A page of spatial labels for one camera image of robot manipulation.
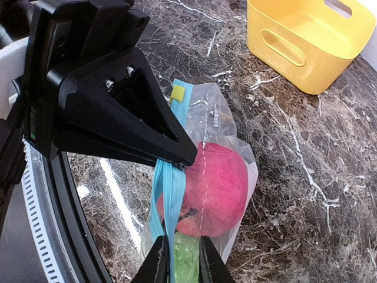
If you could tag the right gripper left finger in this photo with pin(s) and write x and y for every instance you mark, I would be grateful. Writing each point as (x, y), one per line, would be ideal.
(155, 267)

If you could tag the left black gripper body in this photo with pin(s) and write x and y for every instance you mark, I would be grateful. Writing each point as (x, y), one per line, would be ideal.
(58, 32)

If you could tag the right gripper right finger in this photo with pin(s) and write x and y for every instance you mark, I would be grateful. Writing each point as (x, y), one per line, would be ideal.
(211, 267)

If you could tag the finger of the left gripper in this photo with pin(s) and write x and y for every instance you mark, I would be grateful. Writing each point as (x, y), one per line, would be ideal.
(117, 97)
(69, 138)

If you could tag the clear zip top bag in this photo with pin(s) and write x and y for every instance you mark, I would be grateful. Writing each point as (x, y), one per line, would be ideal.
(204, 113)

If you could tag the green fake grapes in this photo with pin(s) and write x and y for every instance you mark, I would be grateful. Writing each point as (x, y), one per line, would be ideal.
(186, 258)

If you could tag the red fake apple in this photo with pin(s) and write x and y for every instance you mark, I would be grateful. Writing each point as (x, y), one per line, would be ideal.
(216, 192)

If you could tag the yellow plastic bin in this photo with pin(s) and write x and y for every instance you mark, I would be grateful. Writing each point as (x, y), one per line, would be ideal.
(307, 42)

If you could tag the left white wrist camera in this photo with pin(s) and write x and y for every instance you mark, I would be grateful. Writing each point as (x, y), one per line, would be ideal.
(12, 64)

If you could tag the black front rail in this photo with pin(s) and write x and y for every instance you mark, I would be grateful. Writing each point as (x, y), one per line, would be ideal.
(77, 238)

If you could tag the white slotted cable duct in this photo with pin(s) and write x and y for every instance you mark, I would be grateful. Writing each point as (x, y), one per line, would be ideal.
(39, 233)

